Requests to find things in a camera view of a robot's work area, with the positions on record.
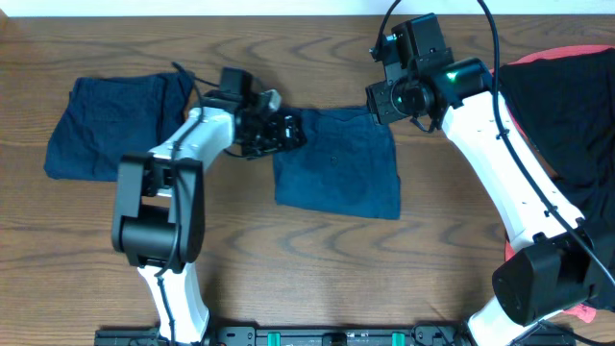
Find dark blue denim shorts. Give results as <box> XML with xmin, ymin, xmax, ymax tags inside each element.
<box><xmin>273</xmin><ymin>107</ymin><xmax>401</xmax><ymax>220</ymax></box>

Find dark blue garment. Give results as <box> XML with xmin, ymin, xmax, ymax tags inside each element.
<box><xmin>44</xmin><ymin>72</ymin><xmax>193</xmax><ymax>182</ymax></box>

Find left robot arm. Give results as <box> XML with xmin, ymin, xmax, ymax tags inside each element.
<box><xmin>95</xmin><ymin>67</ymin><xmax>307</xmax><ymax>345</ymax></box>

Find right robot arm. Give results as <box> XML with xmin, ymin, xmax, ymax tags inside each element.
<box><xmin>366</xmin><ymin>13</ymin><xmax>614</xmax><ymax>345</ymax></box>

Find black garment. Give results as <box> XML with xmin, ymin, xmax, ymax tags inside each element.
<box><xmin>497</xmin><ymin>47</ymin><xmax>615</xmax><ymax>312</ymax></box>

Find coral red garment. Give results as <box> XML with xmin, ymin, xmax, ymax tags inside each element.
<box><xmin>488</xmin><ymin>44</ymin><xmax>615</xmax><ymax>324</ymax></box>

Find left black cable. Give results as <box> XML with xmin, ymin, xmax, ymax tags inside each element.
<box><xmin>153</xmin><ymin>61</ymin><xmax>222</xmax><ymax>346</ymax></box>

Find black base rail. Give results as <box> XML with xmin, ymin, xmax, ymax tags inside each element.
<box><xmin>93</xmin><ymin>324</ymin><xmax>577</xmax><ymax>346</ymax></box>

